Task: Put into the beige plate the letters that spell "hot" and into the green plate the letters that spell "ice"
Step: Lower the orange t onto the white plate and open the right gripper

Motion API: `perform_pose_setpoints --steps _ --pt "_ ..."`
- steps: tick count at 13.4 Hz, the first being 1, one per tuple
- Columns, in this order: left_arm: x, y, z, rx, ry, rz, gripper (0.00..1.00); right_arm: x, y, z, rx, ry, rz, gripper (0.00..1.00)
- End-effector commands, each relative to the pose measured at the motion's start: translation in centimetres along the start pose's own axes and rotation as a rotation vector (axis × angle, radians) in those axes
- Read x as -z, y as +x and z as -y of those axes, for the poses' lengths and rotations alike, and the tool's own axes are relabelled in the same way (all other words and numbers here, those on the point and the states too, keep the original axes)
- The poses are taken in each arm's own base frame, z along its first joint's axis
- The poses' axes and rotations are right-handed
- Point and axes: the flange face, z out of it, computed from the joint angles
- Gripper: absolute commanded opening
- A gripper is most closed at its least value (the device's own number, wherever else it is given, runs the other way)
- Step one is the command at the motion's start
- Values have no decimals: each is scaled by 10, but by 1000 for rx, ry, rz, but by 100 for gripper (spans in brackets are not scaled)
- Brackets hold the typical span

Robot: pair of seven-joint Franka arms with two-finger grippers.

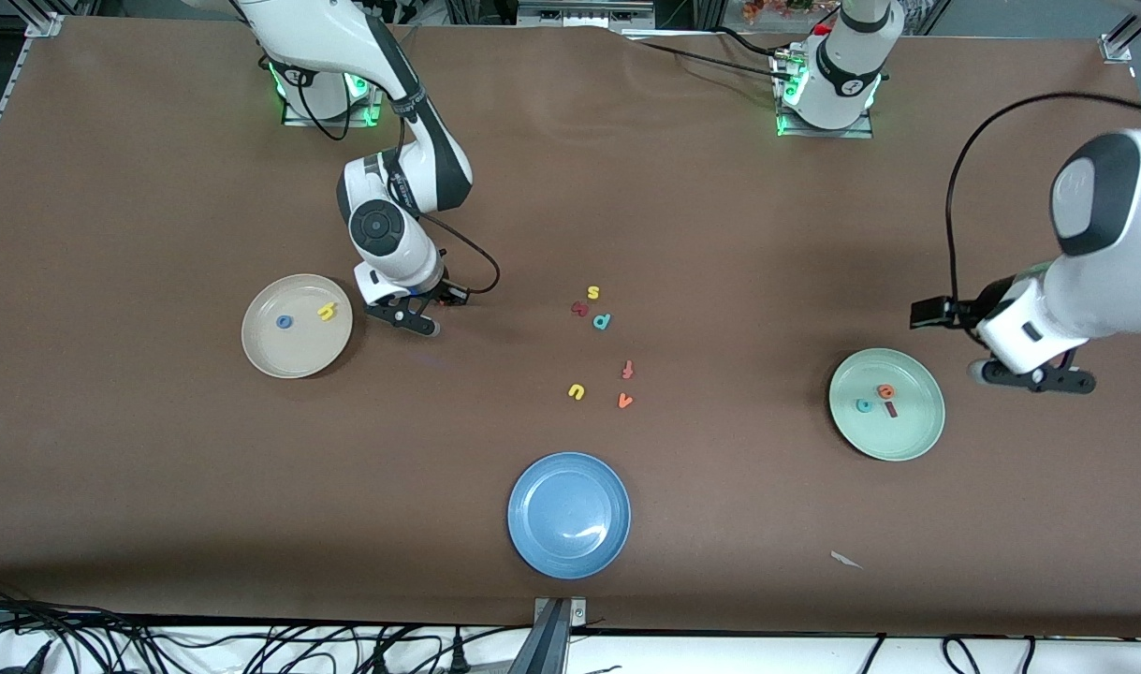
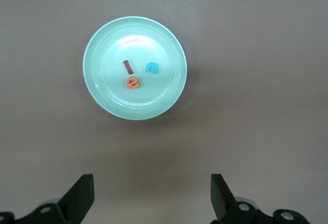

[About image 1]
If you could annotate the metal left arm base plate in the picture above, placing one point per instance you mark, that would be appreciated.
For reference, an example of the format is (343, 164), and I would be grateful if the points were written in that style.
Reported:
(851, 134)

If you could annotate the blue plate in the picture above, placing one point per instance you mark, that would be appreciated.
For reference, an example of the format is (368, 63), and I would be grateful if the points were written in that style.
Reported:
(568, 515)

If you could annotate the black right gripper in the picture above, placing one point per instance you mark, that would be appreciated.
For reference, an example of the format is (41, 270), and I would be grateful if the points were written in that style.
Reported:
(445, 293)

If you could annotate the brown table cover sheet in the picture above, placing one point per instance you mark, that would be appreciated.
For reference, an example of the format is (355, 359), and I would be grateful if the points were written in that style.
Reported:
(626, 187)

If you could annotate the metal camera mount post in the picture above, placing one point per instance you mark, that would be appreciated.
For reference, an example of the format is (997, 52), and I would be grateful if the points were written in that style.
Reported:
(553, 637)

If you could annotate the orange leafy decoration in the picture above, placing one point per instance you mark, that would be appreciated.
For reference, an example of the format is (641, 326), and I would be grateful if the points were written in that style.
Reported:
(776, 7)

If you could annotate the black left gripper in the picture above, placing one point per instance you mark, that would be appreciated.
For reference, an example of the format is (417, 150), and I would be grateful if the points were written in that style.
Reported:
(965, 310)

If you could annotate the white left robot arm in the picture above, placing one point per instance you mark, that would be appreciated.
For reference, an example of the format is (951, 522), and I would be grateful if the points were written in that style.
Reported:
(1104, 290)

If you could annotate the green plate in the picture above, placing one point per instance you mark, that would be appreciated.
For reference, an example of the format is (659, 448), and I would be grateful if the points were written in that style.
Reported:
(916, 431)

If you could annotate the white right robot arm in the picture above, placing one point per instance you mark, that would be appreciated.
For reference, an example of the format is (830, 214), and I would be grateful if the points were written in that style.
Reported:
(392, 253)

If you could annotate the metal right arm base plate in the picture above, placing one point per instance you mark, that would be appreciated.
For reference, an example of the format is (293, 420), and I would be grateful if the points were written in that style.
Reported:
(377, 103)

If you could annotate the small white paper scrap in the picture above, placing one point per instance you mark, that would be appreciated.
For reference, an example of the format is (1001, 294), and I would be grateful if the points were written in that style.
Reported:
(845, 560)

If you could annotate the beige brown plate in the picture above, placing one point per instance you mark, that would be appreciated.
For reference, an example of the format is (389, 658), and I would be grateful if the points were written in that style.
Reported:
(289, 351)

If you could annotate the grey electronics box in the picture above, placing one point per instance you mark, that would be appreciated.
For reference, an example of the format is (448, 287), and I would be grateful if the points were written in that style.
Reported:
(584, 11)

